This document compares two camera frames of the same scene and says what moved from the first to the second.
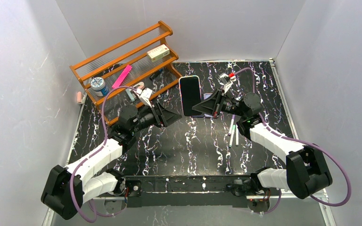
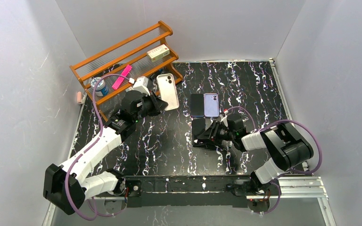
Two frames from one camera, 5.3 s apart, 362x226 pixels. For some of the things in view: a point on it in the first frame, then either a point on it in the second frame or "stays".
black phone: [191, 94] → [198, 126]
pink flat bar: [118, 82] stays
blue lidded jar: [98, 84] stays
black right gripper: [216, 103] → [215, 133]
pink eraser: [79, 97] stays
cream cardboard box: [158, 52] stays
